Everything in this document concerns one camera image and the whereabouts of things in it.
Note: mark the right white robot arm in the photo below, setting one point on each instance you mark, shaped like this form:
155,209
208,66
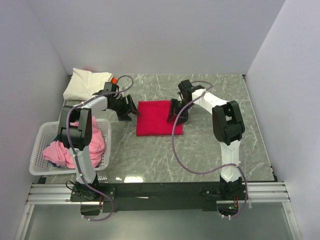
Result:
228,128

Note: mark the folded orange t shirt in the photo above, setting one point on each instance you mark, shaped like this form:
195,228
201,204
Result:
112,80

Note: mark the pink t shirt in basket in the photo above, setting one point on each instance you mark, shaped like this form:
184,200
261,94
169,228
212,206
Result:
96,148

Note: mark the red t shirt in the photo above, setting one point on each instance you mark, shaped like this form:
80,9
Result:
152,119

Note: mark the folded cream t shirt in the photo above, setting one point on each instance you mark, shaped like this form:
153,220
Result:
83,84

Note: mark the white plastic basket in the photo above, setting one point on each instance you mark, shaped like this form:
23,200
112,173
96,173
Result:
46,134

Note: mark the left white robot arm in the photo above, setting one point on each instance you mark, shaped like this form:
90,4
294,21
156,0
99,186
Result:
75,132

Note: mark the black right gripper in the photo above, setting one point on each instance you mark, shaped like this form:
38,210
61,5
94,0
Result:
173,104

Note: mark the black base beam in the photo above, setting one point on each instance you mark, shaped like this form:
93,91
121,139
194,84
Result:
143,196

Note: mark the aluminium rail frame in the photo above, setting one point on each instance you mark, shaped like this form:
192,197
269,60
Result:
256,193

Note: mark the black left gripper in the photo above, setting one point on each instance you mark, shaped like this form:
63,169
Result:
130,106

